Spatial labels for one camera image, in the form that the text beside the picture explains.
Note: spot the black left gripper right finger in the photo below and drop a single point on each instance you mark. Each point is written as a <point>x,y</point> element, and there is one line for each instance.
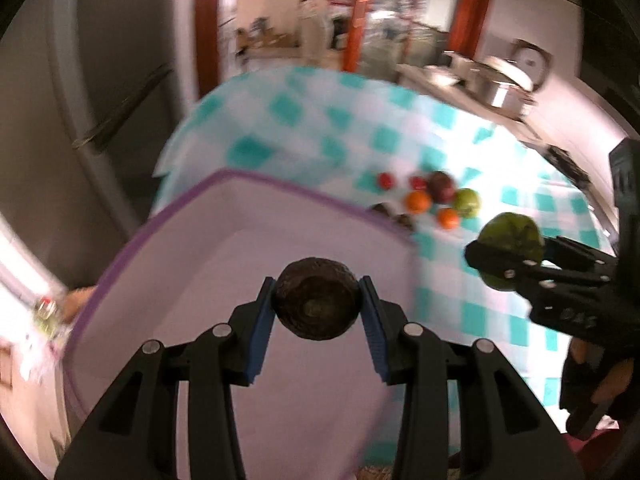
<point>505,431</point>

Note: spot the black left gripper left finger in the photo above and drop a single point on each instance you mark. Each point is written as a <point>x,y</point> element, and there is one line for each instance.
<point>131,433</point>

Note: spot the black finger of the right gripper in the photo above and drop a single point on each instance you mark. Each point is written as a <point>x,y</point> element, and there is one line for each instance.
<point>563,261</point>

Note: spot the green apple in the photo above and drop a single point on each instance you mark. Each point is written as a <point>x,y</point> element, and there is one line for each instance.
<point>514,233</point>
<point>467,203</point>

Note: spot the orange mandarin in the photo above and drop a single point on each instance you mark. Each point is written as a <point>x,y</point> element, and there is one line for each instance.
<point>448,218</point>
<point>417,202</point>

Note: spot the dark red apple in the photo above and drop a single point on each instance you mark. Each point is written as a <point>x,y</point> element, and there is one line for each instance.
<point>441,187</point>

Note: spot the white bin purple rim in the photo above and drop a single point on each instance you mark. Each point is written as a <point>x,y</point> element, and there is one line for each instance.
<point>315,405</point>

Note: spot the small red tomato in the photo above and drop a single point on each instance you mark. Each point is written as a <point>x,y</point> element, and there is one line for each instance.
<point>385,181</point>
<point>418,183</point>

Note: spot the steel pot with lid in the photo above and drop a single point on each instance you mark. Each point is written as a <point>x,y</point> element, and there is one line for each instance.
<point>501,86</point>

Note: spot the teal white checkered tablecloth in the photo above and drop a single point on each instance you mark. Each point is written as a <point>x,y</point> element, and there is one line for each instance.
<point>335,132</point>

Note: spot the grey refrigerator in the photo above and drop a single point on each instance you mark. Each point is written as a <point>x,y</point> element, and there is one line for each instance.
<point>91,90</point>

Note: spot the red wooden door frame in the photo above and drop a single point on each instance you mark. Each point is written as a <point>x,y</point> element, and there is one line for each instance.
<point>370,37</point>

